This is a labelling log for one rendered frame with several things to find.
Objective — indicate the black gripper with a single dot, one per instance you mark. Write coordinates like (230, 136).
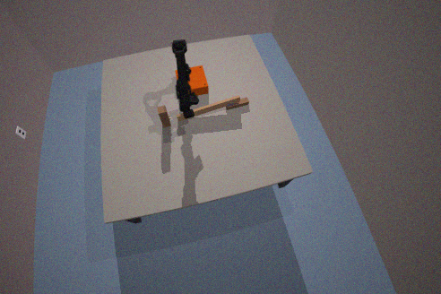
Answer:
(188, 114)

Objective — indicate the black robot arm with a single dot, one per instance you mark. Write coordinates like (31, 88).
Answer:
(183, 71)

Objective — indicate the long brown wooden rail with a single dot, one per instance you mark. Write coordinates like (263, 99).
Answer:
(211, 107)

